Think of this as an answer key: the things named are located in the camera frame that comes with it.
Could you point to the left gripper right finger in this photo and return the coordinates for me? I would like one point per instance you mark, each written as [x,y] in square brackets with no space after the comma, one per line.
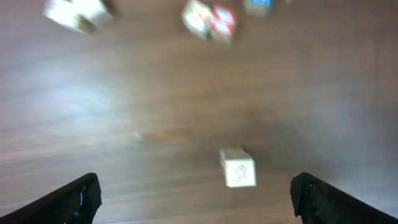
[318,202]

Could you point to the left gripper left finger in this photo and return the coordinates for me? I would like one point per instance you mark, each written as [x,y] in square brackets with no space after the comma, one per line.
[76,202]

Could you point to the blue L block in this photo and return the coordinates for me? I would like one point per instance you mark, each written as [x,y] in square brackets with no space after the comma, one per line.
[259,8]

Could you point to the plain wooden block far left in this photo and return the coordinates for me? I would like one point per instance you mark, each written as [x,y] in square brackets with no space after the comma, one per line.
[64,13]

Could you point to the red I block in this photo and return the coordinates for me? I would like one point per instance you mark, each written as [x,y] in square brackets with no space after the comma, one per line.
[223,24]

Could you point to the wooden picture block centre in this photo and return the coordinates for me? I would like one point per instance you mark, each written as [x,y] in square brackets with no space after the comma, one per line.
[196,16]

